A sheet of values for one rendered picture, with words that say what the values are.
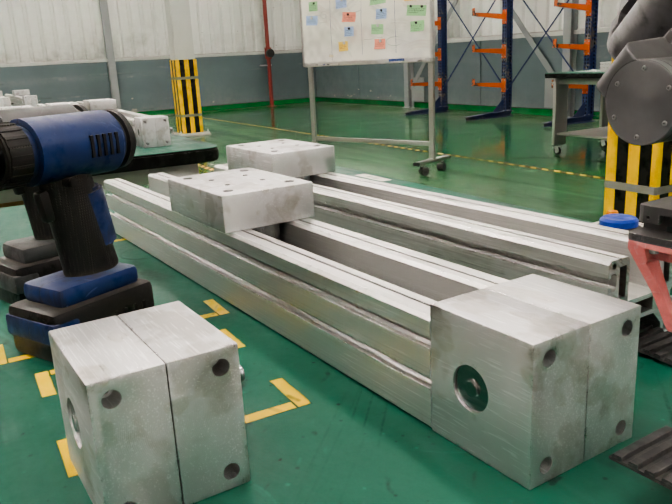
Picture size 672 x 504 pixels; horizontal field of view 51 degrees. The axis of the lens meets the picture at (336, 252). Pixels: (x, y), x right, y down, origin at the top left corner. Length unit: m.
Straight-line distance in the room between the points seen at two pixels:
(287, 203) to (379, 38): 5.72
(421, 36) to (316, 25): 1.20
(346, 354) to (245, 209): 0.23
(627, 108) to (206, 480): 0.37
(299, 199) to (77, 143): 0.24
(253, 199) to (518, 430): 0.41
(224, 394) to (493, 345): 0.16
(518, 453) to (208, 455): 0.19
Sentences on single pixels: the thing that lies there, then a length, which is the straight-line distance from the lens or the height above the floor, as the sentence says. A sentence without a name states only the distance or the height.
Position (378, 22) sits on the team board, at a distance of 6.47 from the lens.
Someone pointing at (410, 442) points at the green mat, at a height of 0.78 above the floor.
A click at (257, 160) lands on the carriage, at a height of 0.89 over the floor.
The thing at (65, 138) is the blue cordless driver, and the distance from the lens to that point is 0.67.
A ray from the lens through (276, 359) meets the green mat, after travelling 0.63.
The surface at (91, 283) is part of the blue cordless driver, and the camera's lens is 0.70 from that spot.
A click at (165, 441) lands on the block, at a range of 0.43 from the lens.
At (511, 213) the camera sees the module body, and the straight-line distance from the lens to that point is 0.78.
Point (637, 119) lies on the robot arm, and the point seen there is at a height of 0.99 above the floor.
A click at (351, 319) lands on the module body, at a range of 0.56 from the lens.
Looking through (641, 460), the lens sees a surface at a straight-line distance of 0.44.
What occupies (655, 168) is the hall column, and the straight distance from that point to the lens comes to 3.87.
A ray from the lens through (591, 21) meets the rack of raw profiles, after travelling 10.20.
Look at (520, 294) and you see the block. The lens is 0.49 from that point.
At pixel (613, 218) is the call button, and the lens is 0.81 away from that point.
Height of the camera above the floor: 1.04
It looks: 16 degrees down
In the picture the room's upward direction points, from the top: 3 degrees counter-clockwise
